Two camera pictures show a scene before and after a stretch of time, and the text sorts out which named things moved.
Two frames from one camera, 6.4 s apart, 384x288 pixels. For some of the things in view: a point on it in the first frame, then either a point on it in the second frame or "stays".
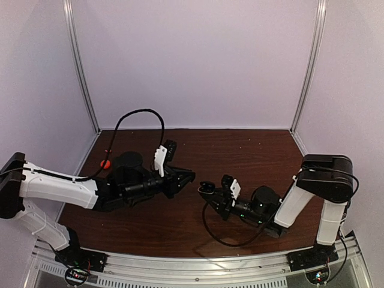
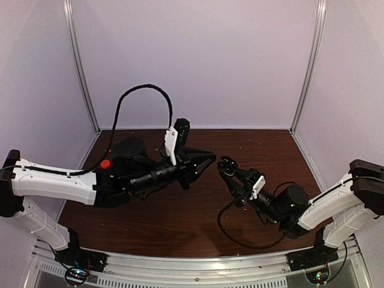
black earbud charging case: [207, 187] → [227, 165]
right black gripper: [224, 206] → [241, 194]
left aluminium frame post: [70, 16] stays
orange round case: [107, 165] stays
